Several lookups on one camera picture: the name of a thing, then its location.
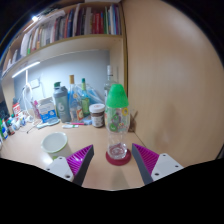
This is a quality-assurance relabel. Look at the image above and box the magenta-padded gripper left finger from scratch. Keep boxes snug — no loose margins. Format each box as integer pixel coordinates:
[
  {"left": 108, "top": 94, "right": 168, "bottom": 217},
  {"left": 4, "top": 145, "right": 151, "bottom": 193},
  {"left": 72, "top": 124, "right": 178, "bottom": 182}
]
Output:
[{"left": 44, "top": 144, "right": 95, "bottom": 187}]

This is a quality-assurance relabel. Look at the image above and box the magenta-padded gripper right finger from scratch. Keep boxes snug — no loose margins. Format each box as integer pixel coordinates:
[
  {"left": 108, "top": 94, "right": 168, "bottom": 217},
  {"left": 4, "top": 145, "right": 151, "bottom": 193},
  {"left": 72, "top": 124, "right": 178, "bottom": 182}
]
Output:
[{"left": 131, "top": 142, "right": 185, "bottom": 186}]

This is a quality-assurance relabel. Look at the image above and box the clear bottle with green cap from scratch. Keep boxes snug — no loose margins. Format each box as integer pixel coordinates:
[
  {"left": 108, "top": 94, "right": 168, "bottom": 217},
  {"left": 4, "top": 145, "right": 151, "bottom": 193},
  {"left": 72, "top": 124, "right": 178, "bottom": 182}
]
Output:
[{"left": 103, "top": 83, "right": 131, "bottom": 161}]

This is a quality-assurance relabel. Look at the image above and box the white marker pen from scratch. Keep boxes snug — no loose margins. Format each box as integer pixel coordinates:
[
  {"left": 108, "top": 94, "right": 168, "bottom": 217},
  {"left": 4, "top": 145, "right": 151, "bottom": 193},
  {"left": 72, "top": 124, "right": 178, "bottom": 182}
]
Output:
[{"left": 61, "top": 124, "right": 80, "bottom": 130}]

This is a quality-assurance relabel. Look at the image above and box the pink pen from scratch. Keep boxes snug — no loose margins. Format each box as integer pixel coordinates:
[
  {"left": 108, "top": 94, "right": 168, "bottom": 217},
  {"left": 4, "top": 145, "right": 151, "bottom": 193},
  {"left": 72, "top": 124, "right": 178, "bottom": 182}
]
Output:
[{"left": 64, "top": 121, "right": 86, "bottom": 127}]

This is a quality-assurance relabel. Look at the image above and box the flat round red coaster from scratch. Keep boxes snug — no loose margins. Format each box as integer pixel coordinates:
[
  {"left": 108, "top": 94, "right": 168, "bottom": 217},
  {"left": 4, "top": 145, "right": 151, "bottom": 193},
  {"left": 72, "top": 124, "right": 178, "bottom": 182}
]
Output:
[{"left": 105, "top": 148, "right": 133, "bottom": 167}]

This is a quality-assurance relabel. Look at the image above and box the blue and white carton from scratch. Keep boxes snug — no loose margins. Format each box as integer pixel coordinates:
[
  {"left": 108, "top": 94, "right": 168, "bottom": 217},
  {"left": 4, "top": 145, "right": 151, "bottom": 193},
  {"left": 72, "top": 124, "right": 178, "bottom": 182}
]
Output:
[{"left": 36, "top": 97, "right": 59, "bottom": 124}]

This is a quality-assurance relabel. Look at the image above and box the brown jar with white lid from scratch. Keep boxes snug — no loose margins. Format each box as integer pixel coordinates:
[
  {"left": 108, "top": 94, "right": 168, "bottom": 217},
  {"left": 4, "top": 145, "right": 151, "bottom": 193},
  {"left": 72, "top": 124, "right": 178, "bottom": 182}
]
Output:
[{"left": 88, "top": 103, "right": 107, "bottom": 129}]

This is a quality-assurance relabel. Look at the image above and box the grey shaker bottle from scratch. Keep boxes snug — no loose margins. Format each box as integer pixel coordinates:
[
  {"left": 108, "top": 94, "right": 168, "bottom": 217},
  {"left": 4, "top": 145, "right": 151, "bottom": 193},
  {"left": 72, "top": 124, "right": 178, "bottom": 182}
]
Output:
[{"left": 52, "top": 81, "right": 72, "bottom": 124}]

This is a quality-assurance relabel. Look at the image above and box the clear bottle with yellow cap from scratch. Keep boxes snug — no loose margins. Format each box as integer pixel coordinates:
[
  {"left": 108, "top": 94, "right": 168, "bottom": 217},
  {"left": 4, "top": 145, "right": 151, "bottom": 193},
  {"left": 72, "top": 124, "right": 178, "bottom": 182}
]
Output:
[{"left": 67, "top": 74, "right": 85, "bottom": 123}]

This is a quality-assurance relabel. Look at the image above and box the green glass bottle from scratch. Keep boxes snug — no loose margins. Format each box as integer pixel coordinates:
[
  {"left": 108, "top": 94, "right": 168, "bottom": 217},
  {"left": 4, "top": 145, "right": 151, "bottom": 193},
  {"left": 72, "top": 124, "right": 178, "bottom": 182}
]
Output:
[{"left": 80, "top": 77, "right": 91, "bottom": 118}]

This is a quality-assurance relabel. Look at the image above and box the red and white small container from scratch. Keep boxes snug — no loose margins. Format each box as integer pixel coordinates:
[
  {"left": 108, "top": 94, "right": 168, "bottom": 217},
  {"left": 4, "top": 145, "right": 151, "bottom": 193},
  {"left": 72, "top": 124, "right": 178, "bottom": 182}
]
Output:
[{"left": 12, "top": 101, "right": 22, "bottom": 118}]

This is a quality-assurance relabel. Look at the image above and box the white desk lamp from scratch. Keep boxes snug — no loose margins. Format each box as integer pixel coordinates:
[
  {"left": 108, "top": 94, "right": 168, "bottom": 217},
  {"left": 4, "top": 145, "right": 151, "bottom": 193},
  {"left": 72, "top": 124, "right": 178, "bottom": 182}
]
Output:
[{"left": 19, "top": 69, "right": 35, "bottom": 122}]

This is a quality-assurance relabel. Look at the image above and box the clear glass bottle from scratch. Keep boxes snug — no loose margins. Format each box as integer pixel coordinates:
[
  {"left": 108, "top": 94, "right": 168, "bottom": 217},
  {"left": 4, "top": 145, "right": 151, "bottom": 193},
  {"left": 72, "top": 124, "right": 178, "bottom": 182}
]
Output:
[{"left": 103, "top": 64, "right": 119, "bottom": 101}]

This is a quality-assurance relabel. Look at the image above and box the wooden shelf unit with books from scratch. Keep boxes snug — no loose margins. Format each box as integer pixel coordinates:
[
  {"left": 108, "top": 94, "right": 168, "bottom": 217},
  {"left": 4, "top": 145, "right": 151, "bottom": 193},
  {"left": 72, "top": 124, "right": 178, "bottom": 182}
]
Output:
[{"left": 0, "top": 0, "right": 128, "bottom": 81}]

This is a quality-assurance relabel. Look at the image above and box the white mug with green handle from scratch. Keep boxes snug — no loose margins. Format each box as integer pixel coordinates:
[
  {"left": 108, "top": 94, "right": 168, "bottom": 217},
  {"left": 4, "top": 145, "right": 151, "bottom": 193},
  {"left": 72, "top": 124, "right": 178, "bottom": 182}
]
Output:
[{"left": 40, "top": 131, "right": 73, "bottom": 161}]

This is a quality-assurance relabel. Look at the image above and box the white wall socket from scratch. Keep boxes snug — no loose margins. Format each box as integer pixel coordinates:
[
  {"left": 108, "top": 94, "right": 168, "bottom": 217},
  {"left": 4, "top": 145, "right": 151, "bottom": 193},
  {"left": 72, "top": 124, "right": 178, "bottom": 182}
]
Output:
[{"left": 29, "top": 78, "right": 41, "bottom": 89}]

